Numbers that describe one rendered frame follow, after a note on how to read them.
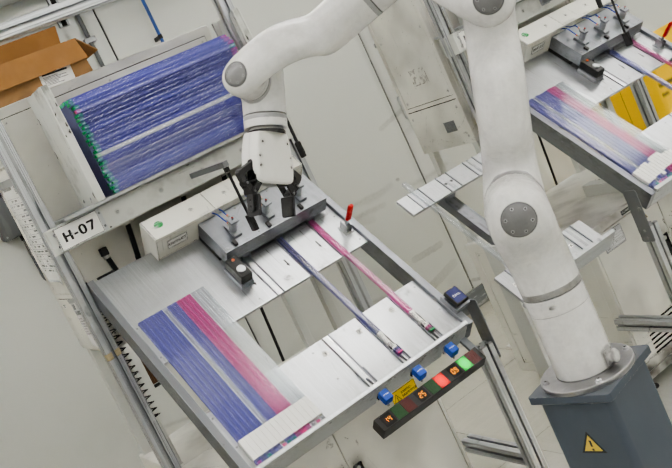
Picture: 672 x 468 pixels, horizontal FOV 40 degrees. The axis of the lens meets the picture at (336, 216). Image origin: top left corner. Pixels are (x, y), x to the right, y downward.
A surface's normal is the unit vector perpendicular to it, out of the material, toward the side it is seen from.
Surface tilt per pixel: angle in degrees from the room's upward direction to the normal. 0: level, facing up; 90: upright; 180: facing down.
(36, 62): 75
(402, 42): 90
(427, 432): 90
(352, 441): 90
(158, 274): 44
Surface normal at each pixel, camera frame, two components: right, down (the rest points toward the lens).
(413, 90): -0.77, 0.44
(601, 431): -0.63, 0.40
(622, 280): 0.48, -0.08
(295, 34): 0.32, -0.48
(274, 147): 0.73, -0.11
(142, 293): 0.04, -0.70
